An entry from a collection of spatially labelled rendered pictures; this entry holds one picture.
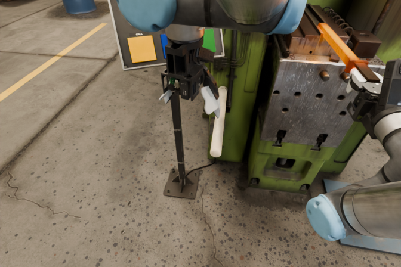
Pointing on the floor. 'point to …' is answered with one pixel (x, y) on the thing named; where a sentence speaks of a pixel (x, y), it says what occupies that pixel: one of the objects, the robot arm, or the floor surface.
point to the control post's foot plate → (191, 182)
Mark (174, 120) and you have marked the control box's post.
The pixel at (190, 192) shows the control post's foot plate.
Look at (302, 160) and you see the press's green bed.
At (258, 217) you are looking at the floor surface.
